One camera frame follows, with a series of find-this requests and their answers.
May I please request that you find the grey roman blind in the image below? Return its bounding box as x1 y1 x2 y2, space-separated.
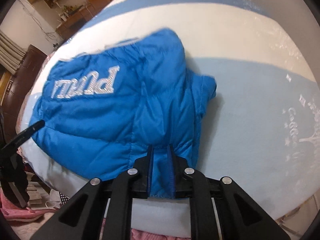
0 31 26 75

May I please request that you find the blue and white bed sheet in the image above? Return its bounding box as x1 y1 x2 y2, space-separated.
21 0 319 219

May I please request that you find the blue puffer jacket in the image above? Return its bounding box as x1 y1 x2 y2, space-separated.
30 29 216 198

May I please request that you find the dark wooden headboard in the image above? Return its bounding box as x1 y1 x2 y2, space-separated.
2 44 47 139

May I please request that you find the wooden desk with clutter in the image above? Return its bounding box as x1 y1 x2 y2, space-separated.
56 4 101 41

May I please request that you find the pink clothing on floor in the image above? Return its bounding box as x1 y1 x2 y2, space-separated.
1 191 58 222

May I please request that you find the pink floral satin quilt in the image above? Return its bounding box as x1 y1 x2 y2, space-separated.
15 52 55 134

